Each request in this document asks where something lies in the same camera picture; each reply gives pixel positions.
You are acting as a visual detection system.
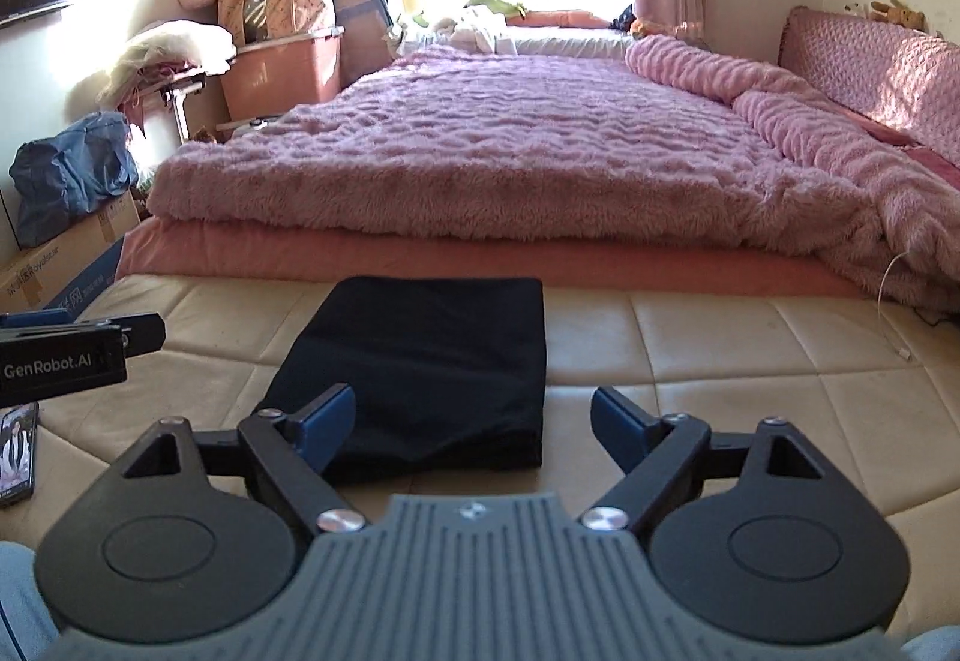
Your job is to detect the patterned storage box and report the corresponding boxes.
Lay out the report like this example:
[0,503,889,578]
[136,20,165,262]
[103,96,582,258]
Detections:
[217,0,336,45]

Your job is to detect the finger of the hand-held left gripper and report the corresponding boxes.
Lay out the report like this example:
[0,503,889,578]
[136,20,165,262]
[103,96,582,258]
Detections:
[116,313,167,357]

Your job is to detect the white crumpled cloth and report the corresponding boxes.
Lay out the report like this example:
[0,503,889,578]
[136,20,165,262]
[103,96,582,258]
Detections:
[431,5,520,53]

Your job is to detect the black smartphone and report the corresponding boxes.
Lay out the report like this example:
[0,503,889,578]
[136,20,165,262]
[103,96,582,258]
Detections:
[0,402,40,509]

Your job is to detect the pink quilted headboard cushion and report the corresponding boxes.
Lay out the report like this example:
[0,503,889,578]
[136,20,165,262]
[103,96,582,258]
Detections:
[778,7,960,150]

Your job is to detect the person's leg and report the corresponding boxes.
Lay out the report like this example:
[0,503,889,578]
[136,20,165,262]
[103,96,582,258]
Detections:
[0,543,59,661]
[898,622,960,661]

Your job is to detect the person's right leg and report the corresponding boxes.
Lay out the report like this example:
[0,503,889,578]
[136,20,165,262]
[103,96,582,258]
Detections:
[898,622,960,661]

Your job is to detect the blue striped bag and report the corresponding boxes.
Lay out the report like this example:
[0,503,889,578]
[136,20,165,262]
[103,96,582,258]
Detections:
[332,0,396,45]

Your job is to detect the pink fluffy blanket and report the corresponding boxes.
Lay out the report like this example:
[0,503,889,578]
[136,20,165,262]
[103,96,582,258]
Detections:
[146,35,960,315]

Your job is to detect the white charging cable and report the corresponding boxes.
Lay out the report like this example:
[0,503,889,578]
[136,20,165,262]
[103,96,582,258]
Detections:
[876,251,914,362]

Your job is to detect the brown plush toy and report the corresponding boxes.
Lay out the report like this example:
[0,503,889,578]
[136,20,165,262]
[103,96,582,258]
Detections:
[868,0,929,34]

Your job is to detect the white fluffy blanket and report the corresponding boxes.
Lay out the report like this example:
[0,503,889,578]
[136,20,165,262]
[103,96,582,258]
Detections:
[107,20,238,109]

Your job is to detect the person's left leg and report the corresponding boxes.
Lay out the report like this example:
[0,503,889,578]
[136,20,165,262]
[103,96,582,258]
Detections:
[0,543,59,661]

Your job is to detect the pink plastic storage bin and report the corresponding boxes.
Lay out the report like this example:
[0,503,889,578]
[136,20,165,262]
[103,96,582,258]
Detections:
[223,27,347,124]

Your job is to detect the brown cardboard box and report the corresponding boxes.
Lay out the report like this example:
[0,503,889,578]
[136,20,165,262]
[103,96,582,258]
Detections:
[0,187,145,319]

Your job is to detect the metal folding rack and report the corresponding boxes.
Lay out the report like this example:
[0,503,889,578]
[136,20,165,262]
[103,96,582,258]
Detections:
[137,68,209,146]

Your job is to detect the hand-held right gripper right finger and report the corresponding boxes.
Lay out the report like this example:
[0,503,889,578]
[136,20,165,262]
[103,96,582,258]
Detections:
[583,386,826,531]

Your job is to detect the salmon bed sheet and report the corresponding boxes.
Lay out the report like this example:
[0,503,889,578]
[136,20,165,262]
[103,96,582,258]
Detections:
[116,217,877,300]

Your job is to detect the blue cloth bag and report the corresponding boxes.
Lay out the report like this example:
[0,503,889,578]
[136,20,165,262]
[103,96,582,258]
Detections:
[9,111,141,250]

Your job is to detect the orange long cushion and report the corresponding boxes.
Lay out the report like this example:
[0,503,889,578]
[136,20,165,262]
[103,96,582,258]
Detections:
[516,10,610,31]

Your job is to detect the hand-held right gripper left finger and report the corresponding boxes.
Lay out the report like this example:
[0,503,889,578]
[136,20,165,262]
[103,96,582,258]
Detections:
[124,382,368,534]

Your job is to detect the black pants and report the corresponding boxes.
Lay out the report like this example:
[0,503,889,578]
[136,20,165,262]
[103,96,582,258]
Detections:
[257,276,545,482]

